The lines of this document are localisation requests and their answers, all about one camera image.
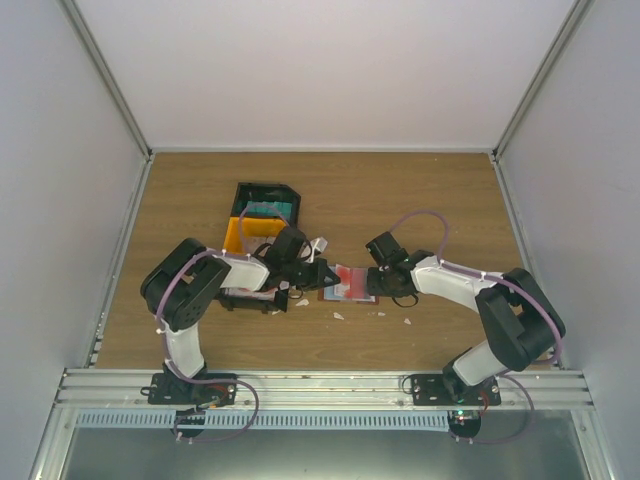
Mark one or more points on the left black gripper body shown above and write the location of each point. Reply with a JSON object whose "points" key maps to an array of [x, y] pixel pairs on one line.
{"points": [[305, 280]]}

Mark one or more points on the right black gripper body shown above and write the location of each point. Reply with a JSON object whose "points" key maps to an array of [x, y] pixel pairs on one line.
{"points": [[383, 287]]}

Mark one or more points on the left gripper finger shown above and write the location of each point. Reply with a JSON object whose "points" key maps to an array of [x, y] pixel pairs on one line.
{"points": [[330, 287], [330, 274]]}

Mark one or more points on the brown leather card holder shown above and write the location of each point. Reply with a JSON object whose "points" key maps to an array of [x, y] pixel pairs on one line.
{"points": [[328, 296]]}

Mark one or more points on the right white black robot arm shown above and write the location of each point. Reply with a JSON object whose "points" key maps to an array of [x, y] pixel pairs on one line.
{"points": [[518, 320]]}

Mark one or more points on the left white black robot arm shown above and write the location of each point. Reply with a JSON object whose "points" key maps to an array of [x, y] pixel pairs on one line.
{"points": [[181, 288]]}

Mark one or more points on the teal card stack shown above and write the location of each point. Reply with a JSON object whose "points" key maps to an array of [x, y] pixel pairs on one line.
{"points": [[274, 209]]}

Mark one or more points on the black bin with red cards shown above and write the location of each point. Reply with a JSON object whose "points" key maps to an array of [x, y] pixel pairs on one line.
{"points": [[265, 302]]}

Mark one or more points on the black bin with teal cards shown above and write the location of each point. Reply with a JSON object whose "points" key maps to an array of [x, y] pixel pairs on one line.
{"points": [[263, 198]]}

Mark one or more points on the orange plastic bin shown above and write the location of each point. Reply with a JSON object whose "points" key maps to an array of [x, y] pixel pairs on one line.
{"points": [[250, 234]]}

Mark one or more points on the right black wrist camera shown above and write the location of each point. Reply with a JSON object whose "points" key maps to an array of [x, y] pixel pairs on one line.
{"points": [[385, 250]]}

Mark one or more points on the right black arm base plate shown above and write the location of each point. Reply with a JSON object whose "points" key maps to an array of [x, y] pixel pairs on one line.
{"points": [[428, 389]]}

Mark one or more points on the grey slotted cable duct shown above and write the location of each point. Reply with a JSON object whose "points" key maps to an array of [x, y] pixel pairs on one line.
{"points": [[267, 420]]}

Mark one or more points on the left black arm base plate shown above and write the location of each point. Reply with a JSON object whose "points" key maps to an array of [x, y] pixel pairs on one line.
{"points": [[167, 389]]}

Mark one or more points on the aluminium front rail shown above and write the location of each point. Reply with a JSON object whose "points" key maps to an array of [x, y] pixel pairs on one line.
{"points": [[331, 390]]}

